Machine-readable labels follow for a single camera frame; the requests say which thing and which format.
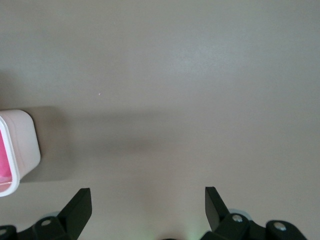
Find pale pink storage box base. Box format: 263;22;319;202
0;109;42;198

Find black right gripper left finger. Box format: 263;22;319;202
0;187;93;240

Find pink plush toy with eyes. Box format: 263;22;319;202
0;129;13;179

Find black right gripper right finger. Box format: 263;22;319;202
201;186;307;240

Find brown table cover mat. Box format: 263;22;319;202
0;0;320;240

